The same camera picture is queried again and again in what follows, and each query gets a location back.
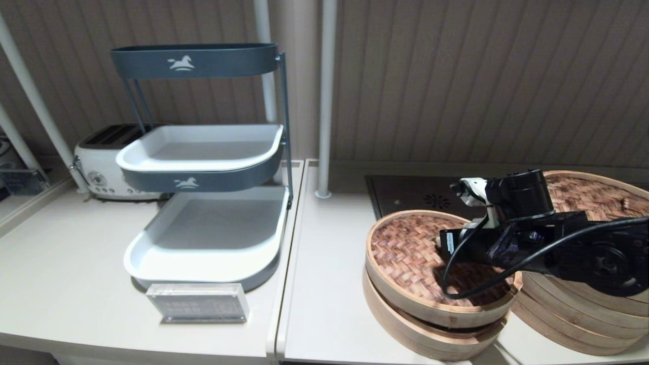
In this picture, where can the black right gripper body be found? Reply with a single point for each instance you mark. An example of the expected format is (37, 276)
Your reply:
(487, 246)

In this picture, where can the small woven bamboo steamer lid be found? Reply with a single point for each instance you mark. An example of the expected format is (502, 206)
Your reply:
(400, 253)

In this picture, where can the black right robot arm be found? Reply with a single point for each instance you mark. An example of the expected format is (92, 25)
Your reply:
(613, 258)

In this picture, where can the large bamboo steamer basket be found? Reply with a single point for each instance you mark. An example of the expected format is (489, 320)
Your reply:
(557, 329)
(583, 301)

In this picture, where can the small bamboo steamer basket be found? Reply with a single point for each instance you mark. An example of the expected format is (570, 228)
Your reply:
(390, 329)

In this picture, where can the black induction cooktop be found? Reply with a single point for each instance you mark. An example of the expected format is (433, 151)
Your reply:
(400, 195)

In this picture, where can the white metal shelf pole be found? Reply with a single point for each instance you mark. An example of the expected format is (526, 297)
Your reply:
(262, 25)
(63, 146)
(327, 101)
(20, 143)

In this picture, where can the three-tier blue tray rack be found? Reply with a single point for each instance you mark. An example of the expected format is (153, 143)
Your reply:
(285, 125)

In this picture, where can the white-lined blue rack tray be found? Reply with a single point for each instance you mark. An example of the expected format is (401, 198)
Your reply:
(213, 227)
(203, 150)

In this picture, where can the clear acrylic warning sign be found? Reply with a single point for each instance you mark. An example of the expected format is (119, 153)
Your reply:
(197, 304)

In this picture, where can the dark blue horse-logo rack tier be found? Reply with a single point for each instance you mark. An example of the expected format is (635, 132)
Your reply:
(228, 62)

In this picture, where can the white retro toaster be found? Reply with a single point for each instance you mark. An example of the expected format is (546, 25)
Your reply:
(101, 161)

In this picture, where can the small grey sign block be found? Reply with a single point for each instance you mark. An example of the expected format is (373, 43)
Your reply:
(23, 182)

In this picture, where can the black cylindrical wrist camera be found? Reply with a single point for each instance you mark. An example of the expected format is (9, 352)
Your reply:
(519, 195)

